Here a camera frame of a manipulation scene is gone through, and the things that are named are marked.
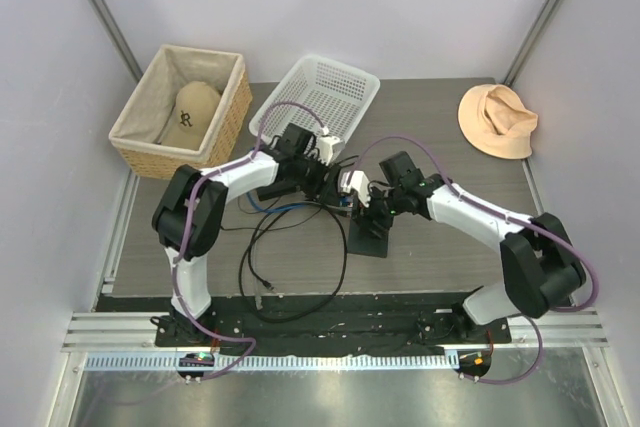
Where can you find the beige baseball cap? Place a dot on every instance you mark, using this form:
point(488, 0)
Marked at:
point(195, 106)

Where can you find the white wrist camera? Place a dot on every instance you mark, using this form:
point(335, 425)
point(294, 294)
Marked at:
point(329, 146)
point(354, 182)

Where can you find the peach bucket hat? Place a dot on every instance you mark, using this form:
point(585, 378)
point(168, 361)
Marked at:
point(494, 120)

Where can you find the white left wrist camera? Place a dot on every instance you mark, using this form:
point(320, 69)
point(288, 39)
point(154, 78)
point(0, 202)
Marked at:
point(329, 146)

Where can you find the black network switch box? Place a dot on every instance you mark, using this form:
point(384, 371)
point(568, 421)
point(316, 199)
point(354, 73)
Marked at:
point(363, 243)

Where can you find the black power adapter brick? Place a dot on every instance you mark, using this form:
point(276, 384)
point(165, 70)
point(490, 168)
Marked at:
point(276, 190)

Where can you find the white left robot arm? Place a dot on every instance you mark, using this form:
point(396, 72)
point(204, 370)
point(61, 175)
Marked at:
point(189, 215)

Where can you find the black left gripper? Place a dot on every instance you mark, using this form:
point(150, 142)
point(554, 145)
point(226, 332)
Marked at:
point(322, 189)

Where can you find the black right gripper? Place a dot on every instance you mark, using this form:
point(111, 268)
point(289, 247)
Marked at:
point(371, 214)

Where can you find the wicker basket with liner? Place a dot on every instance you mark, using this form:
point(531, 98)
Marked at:
point(137, 132)

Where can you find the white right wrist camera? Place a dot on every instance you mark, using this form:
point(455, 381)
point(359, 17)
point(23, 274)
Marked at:
point(354, 182)

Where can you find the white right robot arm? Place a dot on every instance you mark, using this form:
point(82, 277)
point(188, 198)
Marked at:
point(539, 269)

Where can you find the white slotted cable duct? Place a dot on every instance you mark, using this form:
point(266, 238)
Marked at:
point(193, 362)

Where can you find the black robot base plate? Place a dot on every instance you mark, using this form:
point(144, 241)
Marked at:
point(372, 324)

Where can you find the white plastic mesh basket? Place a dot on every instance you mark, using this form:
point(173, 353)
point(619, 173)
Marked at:
point(338, 93)

